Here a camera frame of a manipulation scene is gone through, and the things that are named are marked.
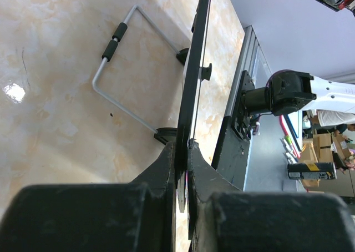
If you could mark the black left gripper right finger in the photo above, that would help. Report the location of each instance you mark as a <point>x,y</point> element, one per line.
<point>223,218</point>

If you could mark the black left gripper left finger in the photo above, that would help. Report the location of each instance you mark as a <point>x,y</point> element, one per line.
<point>135,216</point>

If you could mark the black framed whiteboard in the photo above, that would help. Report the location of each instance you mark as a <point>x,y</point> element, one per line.
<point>194,73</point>

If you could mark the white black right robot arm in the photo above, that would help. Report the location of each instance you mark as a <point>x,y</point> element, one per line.
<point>288,91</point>

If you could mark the black yellow cylindrical device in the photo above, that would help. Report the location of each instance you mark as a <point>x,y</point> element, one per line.
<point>312,171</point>

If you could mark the stacked cardboard boxes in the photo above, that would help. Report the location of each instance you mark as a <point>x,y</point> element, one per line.
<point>325,148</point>

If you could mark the person in beige shirt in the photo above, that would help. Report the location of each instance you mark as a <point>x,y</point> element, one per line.
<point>341,120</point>

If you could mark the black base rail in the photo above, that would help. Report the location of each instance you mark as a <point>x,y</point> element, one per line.
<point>233,144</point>

